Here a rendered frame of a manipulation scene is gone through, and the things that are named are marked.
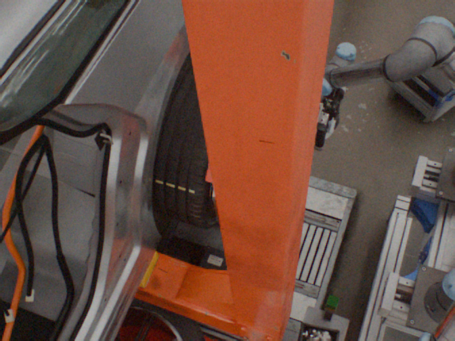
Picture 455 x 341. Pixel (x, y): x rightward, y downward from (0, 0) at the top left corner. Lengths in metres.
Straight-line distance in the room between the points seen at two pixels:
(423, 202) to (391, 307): 0.48
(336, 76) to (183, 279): 0.93
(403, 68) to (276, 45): 1.29
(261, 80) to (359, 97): 2.66
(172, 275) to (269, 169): 1.27
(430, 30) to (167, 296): 1.28
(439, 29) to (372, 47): 1.64
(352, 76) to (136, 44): 0.89
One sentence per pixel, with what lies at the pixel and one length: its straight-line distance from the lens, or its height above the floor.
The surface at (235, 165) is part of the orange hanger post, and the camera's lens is 1.03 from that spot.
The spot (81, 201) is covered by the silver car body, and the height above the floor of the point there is 1.03.
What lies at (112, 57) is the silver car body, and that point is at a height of 1.66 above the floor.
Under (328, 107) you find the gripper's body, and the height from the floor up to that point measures 0.90.
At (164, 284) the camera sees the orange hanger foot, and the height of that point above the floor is 0.68.
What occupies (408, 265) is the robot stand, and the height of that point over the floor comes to 0.21.
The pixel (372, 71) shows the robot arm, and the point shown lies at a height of 1.15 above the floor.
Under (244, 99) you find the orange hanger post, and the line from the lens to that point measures 0.85.
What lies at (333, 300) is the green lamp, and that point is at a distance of 2.20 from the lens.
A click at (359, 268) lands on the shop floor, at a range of 2.96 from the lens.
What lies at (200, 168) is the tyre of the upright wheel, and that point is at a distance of 1.93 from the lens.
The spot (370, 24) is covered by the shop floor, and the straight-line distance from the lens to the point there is 3.81.
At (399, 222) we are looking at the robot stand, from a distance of 2.83.
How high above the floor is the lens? 2.75
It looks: 61 degrees down
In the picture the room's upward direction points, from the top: 7 degrees counter-clockwise
